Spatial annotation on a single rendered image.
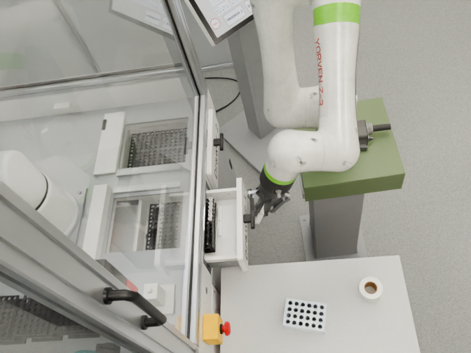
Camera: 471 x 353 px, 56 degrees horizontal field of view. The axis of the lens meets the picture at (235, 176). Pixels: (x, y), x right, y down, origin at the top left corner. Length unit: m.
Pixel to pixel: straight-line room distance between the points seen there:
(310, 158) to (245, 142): 1.61
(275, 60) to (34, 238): 0.91
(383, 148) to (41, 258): 1.25
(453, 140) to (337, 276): 1.47
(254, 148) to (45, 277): 2.14
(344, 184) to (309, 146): 0.48
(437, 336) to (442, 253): 0.40
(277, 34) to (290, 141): 0.33
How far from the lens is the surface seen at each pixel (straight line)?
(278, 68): 1.32
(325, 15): 1.17
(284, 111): 1.40
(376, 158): 1.58
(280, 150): 1.07
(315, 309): 1.42
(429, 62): 3.13
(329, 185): 1.53
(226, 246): 1.47
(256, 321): 1.46
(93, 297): 0.70
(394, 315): 1.47
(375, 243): 2.37
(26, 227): 0.56
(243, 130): 2.73
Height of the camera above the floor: 2.17
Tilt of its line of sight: 57 degrees down
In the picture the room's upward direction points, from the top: 18 degrees counter-clockwise
